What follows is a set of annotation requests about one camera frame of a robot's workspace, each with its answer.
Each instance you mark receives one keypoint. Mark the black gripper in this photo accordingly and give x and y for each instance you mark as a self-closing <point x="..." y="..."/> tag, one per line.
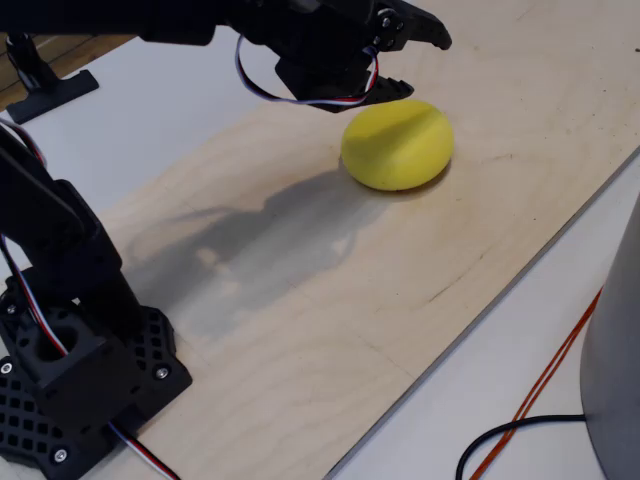
<point x="350" y="50"/>

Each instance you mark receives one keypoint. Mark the yellow round sponge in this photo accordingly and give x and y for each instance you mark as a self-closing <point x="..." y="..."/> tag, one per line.
<point x="397" y="145"/>

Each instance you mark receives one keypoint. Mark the black 3D-printed robot arm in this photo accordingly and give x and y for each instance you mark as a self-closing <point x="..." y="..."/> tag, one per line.
<point x="50" y="225"/>

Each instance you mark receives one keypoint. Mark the light plywood board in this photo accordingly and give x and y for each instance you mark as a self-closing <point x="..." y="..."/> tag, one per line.
<point x="350" y="280"/>

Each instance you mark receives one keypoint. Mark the grey round lamp shade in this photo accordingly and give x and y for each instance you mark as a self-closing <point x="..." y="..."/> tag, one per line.
<point x="617" y="350"/>

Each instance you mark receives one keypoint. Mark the black clamp stand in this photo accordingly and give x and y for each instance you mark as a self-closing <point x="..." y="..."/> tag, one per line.
<point x="45" y="92"/>

